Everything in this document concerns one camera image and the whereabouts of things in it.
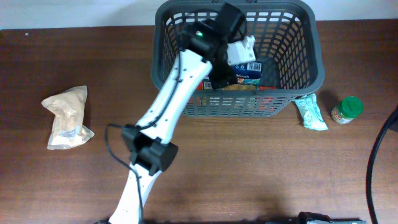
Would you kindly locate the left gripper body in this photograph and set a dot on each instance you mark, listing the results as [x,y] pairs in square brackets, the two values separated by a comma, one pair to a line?
[226,76]

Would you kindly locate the blue tissue box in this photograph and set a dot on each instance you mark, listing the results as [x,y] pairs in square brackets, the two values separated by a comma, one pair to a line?
[248,73]

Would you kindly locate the grey plastic laundry basket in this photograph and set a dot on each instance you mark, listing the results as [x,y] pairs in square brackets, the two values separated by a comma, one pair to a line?
[287,43]

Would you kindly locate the orange pasta package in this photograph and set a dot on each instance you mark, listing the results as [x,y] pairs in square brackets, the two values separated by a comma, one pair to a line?
[231,101]

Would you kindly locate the mint green snack packet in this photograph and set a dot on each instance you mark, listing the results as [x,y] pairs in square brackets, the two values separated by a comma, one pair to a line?
[310,112]

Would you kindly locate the green lidded glass jar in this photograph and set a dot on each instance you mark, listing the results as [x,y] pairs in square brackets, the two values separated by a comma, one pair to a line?
[347,110]

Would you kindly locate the beige food pouch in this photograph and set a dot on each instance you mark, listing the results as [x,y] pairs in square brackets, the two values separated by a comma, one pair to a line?
[68,130]

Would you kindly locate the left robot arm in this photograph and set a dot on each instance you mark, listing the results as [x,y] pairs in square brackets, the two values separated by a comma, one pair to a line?
[203,47]

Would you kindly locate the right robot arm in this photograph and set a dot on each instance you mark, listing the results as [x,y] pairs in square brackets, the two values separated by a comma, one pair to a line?
[317,218]

